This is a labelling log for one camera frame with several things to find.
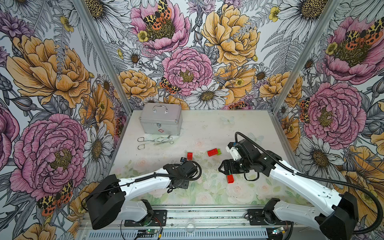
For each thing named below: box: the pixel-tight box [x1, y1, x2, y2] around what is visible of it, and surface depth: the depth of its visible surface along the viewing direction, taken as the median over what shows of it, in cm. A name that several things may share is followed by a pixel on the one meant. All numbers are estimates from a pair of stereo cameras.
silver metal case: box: [138, 102, 183, 136], surface depth 101 cm
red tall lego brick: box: [227, 174, 235, 184], surface depth 87 cm
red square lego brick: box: [187, 152, 193, 161], surface depth 96 cm
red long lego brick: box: [207, 148, 218, 157], surface depth 98 cm
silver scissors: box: [153, 136, 174, 145], surface depth 105 cm
